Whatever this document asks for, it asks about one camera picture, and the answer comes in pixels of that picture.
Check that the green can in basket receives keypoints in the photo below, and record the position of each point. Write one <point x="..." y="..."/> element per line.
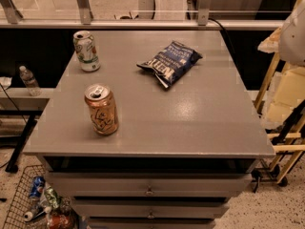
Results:
<point x="52" y="198"/>

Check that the green and white can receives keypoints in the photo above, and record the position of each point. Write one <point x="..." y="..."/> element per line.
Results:
<point x="86" y="52"/>

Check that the wire basket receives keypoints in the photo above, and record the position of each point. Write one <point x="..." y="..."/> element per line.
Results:
<point x="20" y="201"/>

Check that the clear plastic water bottle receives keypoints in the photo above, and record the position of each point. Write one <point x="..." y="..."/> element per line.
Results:
<point x="30" y="81"/>

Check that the blue chip bag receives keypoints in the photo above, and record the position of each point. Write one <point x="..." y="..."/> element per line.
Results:
<point x="171" y="63"/>

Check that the red can in basket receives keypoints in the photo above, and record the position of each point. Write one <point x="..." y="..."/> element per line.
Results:
<point x="60" y="221"/>

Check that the yellow wooden cart frame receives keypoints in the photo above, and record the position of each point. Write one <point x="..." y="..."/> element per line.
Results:
<point x="281" y="99"/>

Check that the white bottle in basket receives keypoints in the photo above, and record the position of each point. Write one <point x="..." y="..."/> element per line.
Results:
<point x="35" y="212"/>

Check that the grey side bench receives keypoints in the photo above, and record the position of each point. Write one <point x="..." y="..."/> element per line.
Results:
<point x="18" y="102"/>

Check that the grey drawer cabinet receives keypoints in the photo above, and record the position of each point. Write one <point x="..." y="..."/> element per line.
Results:
<point x="178" y="155"/>

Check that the blue can in basket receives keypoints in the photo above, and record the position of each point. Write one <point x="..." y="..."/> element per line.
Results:
<point x="37" y="187"/>

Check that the orange soda can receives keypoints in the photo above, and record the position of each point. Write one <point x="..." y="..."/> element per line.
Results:
<point x="102" y="108"/>

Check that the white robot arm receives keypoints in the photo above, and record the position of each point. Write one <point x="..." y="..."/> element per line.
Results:
<point x="291" y="44"/>

